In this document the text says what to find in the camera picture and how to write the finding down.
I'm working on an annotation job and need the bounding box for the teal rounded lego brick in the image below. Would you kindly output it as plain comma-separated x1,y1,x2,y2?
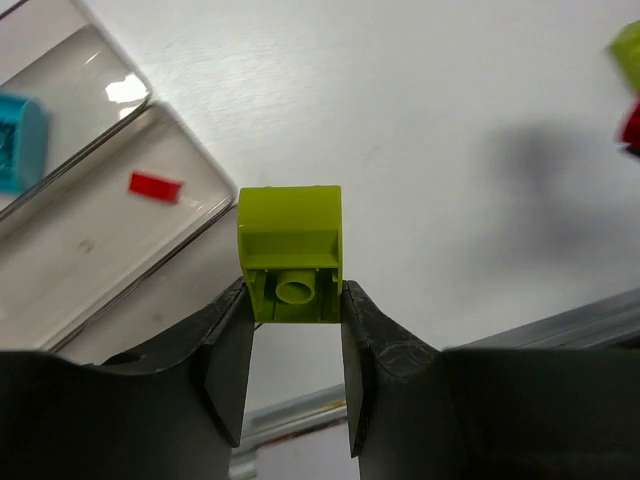
1,91,49,195

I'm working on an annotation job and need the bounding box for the clear three-compartment container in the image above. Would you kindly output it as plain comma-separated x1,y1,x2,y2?
1,1,234,350

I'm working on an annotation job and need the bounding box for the lime green curved lego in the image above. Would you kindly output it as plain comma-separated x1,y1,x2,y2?
237,185,343,324

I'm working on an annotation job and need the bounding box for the red round lego brick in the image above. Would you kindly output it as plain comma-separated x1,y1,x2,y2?
619,102,640,158

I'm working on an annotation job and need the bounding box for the green and teal lego stack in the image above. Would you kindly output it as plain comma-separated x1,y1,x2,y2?
609,21,640,93

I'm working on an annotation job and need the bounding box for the aluminium table rail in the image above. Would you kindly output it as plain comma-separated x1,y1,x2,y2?
233,289,639,456

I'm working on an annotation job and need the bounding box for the red lego piece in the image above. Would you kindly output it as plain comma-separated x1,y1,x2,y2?
128,171,183,204

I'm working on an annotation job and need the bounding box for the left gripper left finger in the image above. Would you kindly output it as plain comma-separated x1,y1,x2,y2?
1,280,254,479

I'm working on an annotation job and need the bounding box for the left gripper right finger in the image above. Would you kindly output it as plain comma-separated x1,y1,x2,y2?
341,281,639,479

